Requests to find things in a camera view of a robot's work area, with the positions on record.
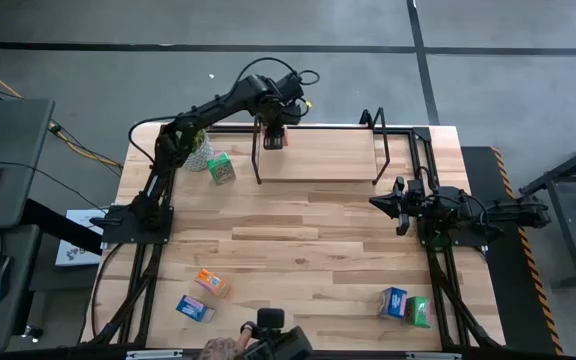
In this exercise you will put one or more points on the black mat with hazard stripes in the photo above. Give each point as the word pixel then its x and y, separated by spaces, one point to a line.
pixel 508 300

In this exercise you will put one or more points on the black desk support beam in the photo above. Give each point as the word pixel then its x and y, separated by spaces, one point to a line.
pixel 63 225

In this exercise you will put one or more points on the orange Mini Wheats cereal box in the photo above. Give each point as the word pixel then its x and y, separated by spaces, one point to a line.
pixel 212 283
pixel 286 137

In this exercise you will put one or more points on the person's hand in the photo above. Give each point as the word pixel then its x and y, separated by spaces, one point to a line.
pixel 220 349

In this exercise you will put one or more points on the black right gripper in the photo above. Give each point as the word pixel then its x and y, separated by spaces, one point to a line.
pixel 415 205

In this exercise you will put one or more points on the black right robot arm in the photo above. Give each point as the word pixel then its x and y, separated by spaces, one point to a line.
pixel 498 215

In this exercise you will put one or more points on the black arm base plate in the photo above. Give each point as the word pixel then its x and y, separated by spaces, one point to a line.
pixel 478 240
pixel 118 231

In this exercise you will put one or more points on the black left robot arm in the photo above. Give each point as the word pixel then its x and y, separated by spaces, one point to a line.
pixel 208 107

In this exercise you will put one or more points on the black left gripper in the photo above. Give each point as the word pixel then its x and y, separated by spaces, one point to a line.
pixel 275 112

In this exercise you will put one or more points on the succulent in white patterned pot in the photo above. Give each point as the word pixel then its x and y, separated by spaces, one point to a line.
pixel 200 157

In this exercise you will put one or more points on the black handheld camera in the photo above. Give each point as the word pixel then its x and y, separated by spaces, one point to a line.
pixel 270 318

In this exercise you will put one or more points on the black aluminium rig frame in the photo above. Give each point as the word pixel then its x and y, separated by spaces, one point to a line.
pixel 420 134

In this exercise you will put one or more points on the silver metal bracket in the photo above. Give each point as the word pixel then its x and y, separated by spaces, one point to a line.
pixel 433 356
pixel 153 354

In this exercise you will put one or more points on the chrome desk caster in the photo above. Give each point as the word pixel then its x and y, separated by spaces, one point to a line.
pixel 33 334

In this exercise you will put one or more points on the black metal stand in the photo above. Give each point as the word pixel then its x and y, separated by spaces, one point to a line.
pixel 568 170

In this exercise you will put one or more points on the white printed box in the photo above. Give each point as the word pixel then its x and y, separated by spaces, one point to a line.
pixel 75 250

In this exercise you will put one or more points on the blue Frosted Flakes cereal box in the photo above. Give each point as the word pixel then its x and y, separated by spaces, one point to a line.
pixel 393 303
pixel 194 308

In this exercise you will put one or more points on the green Apple Jacks cereal box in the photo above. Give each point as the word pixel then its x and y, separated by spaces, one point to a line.
pixel 419 312
pixel 221 169

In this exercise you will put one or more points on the wooden shelf black metal frame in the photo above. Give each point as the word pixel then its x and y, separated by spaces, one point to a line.
pixel 318 155

